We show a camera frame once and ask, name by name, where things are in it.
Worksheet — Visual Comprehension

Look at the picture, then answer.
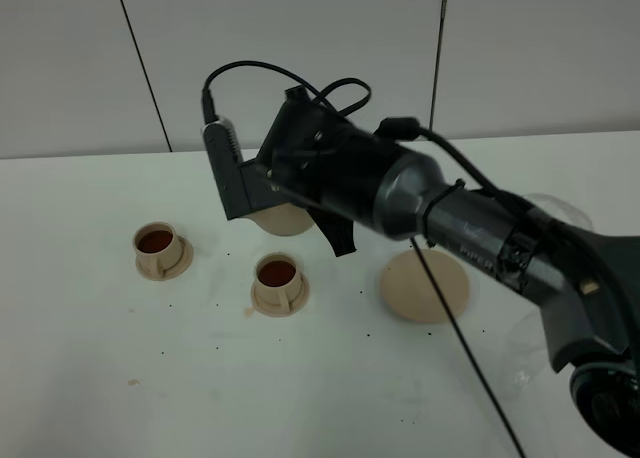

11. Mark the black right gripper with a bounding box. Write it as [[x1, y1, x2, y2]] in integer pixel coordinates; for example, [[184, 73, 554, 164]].
[[237, 86, 360, 257]]

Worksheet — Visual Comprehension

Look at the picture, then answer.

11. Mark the tan teapot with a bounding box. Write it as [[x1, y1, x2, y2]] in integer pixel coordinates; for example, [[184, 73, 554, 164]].
[[246, 203, 314, 237]]

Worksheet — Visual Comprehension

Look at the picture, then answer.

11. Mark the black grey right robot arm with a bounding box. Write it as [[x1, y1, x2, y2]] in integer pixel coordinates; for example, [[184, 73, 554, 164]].
[[248, 87, 639, 457]]

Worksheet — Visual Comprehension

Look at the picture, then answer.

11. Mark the large tan teapot saucer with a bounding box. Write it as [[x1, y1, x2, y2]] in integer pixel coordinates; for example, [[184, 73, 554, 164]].
[[379, 249, 470, 324]]

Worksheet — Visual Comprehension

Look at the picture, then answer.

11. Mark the middle tan saucer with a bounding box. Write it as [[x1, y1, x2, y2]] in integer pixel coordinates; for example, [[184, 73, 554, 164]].
[[250, 272, 310, 318]]

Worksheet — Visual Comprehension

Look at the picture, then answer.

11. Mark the middle tan teacup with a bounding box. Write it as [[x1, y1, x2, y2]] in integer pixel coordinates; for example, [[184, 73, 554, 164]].
[[254, 253, 302, 287]]

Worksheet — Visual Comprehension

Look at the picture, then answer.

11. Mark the tan teacup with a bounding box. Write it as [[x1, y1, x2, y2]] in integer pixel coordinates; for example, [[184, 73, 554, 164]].
[[254, 253, 302, 287], [133, 222, 183, 281]]

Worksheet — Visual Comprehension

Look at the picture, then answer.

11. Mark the left tan saucer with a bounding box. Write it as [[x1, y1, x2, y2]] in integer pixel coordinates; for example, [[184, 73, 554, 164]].
[[135, 236, 194, 281]]

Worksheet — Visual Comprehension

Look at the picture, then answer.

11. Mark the left tan teacup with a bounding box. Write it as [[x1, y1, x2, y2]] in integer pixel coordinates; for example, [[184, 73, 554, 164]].
[[133, 222, 183, 281]]

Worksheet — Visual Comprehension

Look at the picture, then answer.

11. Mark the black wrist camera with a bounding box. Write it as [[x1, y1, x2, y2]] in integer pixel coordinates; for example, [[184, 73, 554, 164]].
[[202, 117, 250, 220]]

